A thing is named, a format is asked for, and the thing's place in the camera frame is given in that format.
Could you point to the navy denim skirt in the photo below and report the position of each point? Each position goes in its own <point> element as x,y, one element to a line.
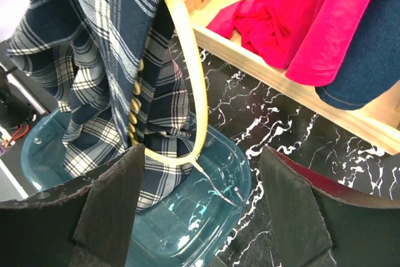
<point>371,64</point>

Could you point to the navy plaid skirt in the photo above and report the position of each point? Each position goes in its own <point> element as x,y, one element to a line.
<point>107,63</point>

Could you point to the yellow wavy hanger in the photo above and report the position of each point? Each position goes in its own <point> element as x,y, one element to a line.
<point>180,18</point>

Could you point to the wooden clothes rack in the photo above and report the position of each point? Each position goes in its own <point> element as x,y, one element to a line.
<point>377,122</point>

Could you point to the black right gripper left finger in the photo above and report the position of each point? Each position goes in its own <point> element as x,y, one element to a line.
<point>86,221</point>

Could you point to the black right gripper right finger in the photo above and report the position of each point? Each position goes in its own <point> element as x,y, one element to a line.
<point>319,222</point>

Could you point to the teal transparent basin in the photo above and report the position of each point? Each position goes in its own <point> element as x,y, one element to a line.
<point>187,227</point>

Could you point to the red t-shirt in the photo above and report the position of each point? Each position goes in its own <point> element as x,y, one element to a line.
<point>306,38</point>

